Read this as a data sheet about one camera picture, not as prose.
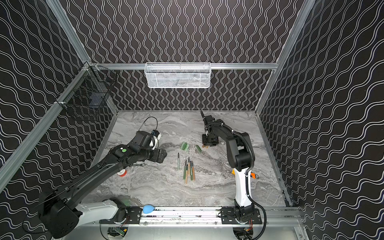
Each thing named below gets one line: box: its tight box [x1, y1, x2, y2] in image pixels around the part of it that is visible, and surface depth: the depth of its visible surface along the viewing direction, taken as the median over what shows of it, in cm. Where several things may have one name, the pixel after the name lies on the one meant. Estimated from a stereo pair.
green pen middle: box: [190, 160, 193, 181], surface depth 91 cm
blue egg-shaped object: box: [142, 205, 155, 214], surface depth 77 cm
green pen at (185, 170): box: [183, 160, 187, 180], surface depth 92 cm
